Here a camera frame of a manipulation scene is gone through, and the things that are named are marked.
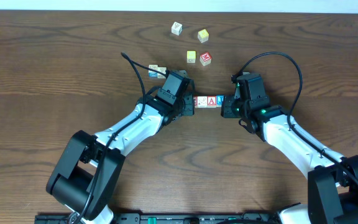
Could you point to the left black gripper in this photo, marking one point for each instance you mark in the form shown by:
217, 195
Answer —
188, 106

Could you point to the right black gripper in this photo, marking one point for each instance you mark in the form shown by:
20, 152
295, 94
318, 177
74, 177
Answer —
226, 111

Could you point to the white airplane block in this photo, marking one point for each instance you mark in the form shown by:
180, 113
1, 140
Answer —
201, 101

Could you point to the blue letter block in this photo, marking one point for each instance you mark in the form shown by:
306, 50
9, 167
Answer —
219, 100

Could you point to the red letter A block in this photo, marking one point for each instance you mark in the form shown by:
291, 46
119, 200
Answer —
211, 101

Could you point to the red letter U block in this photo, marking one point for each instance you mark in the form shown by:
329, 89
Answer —
195, 100

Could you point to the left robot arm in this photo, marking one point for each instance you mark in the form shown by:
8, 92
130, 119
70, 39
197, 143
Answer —
87, 172

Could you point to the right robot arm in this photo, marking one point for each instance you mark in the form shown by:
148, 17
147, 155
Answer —
331, 177

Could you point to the plain hand sign block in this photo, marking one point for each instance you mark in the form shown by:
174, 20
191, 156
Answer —
161, 72

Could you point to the blue X side block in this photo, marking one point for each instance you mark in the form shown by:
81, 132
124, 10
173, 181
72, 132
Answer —
153, 71

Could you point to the yellow block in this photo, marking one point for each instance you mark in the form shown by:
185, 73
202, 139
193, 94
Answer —
203, 36
191, 56

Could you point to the red letter M block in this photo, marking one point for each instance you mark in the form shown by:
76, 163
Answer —
205, 58

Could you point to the yellow top block far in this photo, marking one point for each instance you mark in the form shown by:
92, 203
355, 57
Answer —
203, 36

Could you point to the white block top far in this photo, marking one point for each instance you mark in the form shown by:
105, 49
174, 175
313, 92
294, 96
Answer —
177, 28

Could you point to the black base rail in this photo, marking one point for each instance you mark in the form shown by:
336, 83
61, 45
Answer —
129, 218

